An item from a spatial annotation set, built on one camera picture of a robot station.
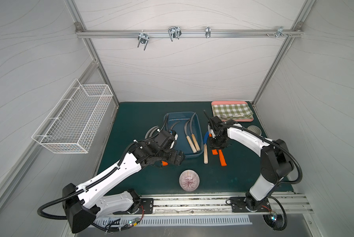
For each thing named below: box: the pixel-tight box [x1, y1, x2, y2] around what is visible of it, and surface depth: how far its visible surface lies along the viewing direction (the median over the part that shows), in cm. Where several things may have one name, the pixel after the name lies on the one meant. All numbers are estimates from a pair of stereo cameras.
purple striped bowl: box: [178, 169, 201, 192], surface depth 82 cm
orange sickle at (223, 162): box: [218, 149, 228, 167], surface depth 90 cm
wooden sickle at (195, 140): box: [190, 112, 201, 152], surface depth 97 cm
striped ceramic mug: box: [246, 124, 262, 136], surface depth 100 cm
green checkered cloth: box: [211, 103, 255, 120], surface depth 117 cm
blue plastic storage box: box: [166, 111, 204, 159], surface depth 106 cm
